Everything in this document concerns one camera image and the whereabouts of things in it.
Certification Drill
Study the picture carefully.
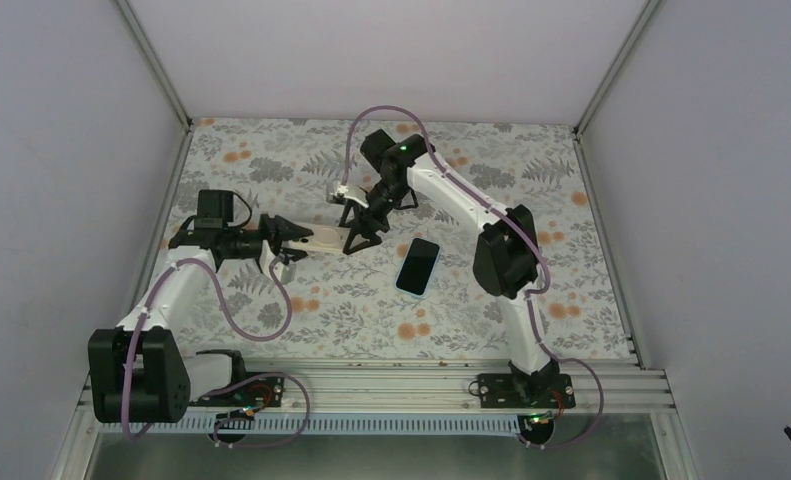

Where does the floral patterned table mat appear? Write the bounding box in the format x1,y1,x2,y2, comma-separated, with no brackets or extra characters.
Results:
165,117,631,361

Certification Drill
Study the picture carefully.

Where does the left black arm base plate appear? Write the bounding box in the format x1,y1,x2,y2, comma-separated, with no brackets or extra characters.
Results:
191,376,285,409

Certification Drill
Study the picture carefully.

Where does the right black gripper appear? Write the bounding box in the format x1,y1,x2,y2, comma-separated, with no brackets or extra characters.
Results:
340,177,412,253

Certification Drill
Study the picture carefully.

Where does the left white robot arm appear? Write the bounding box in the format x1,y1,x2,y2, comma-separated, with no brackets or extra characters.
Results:
88,189,315,426

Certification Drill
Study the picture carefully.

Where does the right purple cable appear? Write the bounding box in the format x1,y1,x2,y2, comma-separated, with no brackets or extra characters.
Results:
341,105,606,452

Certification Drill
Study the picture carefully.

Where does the light-blue slotted cable duct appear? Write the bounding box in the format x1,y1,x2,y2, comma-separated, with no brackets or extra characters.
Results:
100,413,525,437

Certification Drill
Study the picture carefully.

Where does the left aluminium frame post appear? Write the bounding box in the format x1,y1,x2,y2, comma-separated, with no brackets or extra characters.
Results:
112,0,192,130

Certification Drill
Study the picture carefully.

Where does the aluminium front rail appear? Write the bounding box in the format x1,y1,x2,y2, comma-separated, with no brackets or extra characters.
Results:
80,360,676,413

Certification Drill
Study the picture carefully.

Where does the black phone light-blue case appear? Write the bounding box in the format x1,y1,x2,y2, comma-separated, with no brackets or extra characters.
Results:
395,238,441,298

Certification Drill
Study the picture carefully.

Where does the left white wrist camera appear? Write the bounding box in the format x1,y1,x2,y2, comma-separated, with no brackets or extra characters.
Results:
259,243,296,284

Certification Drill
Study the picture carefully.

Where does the beige phone case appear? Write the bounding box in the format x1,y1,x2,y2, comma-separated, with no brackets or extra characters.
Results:
286,224,349,254

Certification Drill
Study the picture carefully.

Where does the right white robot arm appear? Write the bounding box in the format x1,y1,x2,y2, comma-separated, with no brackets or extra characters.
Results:
328,130,559,407

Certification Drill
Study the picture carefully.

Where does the aluminium frame post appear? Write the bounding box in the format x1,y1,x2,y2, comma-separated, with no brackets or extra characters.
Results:
574,0,664,139
112,0,192,130

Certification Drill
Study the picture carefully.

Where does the right aluminium frame post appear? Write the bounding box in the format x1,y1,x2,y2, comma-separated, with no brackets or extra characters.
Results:
574,0,664,139

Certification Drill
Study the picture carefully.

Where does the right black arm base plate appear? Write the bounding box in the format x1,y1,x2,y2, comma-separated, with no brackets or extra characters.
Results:
473,373,577,409

